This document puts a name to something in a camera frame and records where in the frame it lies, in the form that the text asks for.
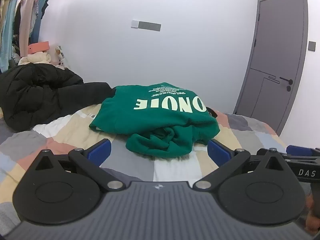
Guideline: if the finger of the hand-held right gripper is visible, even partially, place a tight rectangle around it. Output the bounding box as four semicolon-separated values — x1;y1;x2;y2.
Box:
281;144;320;158

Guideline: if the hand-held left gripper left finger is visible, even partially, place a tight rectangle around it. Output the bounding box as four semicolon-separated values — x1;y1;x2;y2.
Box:
32;139;127;190

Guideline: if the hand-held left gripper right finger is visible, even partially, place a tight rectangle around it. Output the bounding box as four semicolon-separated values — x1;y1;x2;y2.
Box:
194;139;288;190

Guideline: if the green printed sweatshirt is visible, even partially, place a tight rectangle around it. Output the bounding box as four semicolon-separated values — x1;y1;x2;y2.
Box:
89;81;220;158

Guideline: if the row of hanging clothes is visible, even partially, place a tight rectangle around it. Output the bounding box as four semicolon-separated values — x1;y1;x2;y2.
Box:
0;0;50;73

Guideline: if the person's right hand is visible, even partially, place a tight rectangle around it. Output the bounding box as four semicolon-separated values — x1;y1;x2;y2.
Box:
304;192;320;233

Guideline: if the patchwork bed sheet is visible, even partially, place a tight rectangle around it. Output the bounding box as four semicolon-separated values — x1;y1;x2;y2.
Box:
0;104;288;230

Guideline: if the black puffer jacket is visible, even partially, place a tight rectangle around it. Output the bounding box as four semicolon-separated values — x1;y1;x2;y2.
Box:
0;62;113;133

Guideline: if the printed plastic bag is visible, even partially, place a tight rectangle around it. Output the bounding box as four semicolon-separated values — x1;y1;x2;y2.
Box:
55;45;66;68

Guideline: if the grey door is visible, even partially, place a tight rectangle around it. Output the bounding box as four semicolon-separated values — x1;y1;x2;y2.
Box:
232;0;308;136

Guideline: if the cream cloth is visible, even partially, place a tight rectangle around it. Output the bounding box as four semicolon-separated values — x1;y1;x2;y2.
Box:
17;51;52;66

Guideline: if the orange box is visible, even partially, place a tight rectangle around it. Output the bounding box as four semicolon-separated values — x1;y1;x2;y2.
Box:
27;42;49;54

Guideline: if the grey white wall switch panel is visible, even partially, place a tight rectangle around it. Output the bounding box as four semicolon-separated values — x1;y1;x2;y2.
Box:
131;19;162;32

